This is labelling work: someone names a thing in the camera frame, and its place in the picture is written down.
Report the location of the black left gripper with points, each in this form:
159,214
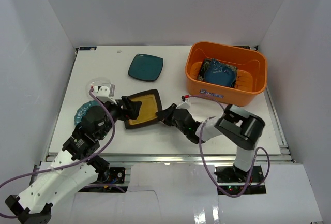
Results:
124,107

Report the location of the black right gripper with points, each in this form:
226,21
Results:
165,114

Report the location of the brown yellow square plate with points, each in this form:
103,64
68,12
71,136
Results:
151,104

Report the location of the teal square plate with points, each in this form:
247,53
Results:
145,67

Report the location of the clear glass bowl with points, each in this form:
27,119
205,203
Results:
101,82

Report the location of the light teal round plate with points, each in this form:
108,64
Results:
82,111

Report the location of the blue leaf shaped dish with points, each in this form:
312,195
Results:
220,74

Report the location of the black floral square plate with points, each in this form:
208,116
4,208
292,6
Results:
204,67

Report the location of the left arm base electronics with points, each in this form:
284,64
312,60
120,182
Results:
113,181

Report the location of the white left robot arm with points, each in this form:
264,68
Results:
76,165

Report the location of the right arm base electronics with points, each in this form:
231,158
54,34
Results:
234,184

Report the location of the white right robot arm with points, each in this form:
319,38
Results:
238,125

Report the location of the orange plastic bin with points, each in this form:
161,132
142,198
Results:
251,76

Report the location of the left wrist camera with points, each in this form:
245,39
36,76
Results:
105,90

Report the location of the aluminium table edge rail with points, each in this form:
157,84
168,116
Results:
184,158

